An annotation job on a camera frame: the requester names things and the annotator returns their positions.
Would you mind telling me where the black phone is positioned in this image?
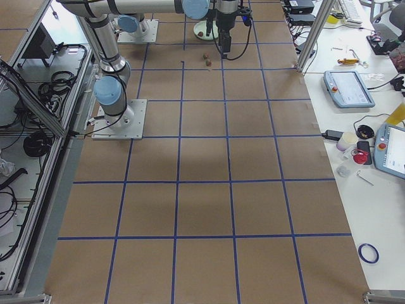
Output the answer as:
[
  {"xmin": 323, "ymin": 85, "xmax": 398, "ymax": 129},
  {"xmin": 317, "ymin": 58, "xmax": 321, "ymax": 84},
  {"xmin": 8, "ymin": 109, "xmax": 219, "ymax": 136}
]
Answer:
[{"xmin": 356, "ymin": 141, "xmax": 373, "ymax": 166}]

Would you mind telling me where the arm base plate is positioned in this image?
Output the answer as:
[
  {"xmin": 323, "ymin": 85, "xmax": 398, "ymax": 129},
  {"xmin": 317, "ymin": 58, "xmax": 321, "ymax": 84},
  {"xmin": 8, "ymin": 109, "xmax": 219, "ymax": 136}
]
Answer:
[
  {"xmin": 116, "ymin": 18, "xmax": 159, "ymax": 44},
  {"xmin": 91, "ymin": 99, "xmax": 147, "ymax": 140}
]

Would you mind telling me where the teach pendant far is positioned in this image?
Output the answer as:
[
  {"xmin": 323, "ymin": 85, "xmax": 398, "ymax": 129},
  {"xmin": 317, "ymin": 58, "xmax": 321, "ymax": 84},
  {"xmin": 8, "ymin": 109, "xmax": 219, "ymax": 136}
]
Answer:
[{"xmin": 323, "ymin": 70, "xmax": 375, "ymax": 108}]

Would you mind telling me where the orange handled tool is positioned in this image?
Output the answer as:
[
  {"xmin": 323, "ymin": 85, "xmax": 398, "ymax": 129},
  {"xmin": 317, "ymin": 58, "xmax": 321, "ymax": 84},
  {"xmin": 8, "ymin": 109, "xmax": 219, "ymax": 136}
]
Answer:
[{"xmin": 337, "ymin": 58, "xmax": 359, "ymax": 65}]

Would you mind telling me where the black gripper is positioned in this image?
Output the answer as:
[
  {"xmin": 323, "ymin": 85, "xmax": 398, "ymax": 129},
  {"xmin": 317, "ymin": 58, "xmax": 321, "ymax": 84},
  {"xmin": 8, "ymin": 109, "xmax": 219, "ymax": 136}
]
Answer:
[
  {"xmin": 216, "ymin": 0, "xmax": 252, "ymax": 29},
  {"xmin": 206, "ymin": 17, "xmax": 232, "ymax": 59}
]

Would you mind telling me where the aluminium frame post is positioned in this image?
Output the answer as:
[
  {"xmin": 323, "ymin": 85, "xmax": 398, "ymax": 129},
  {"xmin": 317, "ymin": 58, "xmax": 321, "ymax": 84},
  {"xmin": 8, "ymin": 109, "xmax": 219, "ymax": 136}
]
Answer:
[{"xmin": 296, "ymin": 0, "xmax": 335, "ymax": 72}]

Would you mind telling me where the blue tape roll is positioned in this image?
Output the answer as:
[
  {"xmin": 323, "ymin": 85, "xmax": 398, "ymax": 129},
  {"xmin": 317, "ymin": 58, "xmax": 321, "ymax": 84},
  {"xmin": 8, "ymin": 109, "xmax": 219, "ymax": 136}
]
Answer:
[{"xmin": 358, "ymin": 243, "xmax": 380, "ymax": 264}]

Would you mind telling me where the light green plate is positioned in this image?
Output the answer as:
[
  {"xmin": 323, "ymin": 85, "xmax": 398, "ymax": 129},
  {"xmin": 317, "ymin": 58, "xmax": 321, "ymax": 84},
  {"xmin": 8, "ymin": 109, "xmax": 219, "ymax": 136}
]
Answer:
[{"xmin": 193, "ymin": 20, "xmax": 218, "ymax": 41}]

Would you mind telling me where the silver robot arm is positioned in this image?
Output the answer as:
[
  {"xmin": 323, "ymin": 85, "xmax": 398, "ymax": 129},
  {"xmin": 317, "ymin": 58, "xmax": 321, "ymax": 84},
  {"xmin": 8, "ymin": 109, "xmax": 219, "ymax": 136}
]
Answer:
[{"xmin": 61, "ymin": 1, "xmax": 252, "ymax": 130}]

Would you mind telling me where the teach pendant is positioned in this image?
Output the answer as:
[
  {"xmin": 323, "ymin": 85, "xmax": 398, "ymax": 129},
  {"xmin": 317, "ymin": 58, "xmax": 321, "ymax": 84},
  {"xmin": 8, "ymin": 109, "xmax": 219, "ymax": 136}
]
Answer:
[
  {"xmin": 373, "ymin": 123, "xmax": 405, "ymax": 179},
  {"xmin": 323, "ymin": 70, "xmax": 375, "ymax": 108}
]

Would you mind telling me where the black control box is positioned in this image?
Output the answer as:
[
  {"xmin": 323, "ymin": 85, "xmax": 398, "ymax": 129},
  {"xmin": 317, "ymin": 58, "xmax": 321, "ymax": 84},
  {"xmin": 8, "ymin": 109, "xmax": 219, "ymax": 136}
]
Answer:
[{"xmin": 22, "ymin": 23, "xmax": 56, "ymax": 67}]

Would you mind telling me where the black coiled cable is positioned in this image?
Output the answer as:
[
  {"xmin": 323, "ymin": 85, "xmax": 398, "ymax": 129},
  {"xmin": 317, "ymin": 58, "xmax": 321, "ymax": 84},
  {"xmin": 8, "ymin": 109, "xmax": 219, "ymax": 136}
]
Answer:
[{"xmin": 23, "ymin": 131, "xmax": 49, "ymax": 158}]

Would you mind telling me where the red round object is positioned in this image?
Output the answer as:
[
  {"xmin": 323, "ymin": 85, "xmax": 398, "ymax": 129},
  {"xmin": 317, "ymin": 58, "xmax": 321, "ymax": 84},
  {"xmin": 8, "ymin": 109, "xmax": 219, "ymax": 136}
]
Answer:
[{"xmin": 351, "ymin": 149, "xmax": 369, "ymax": 165}]

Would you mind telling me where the black power adapter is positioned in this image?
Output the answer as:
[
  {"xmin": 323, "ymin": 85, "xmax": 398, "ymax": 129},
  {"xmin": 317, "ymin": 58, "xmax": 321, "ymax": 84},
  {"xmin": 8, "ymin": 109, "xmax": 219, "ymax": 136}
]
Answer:
[{"xmin": 321, "ymin": 129, "xmax": 343, "ymax": 141}]

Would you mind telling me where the teach pendant near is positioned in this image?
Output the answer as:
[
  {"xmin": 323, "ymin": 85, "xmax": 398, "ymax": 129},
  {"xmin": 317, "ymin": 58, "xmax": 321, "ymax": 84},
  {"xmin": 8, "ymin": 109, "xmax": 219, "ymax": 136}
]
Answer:
[{"xmin": 373, "ymin": 123, "xmax": 405, "ymax": 179}]

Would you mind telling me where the white plastic cup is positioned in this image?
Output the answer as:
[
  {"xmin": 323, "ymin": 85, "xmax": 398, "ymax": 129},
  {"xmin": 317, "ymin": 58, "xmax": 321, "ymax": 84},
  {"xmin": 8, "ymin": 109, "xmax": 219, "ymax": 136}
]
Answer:
[{"xmin": 336, "ymin": 132, "xmax": 358, "ymax": 151}]

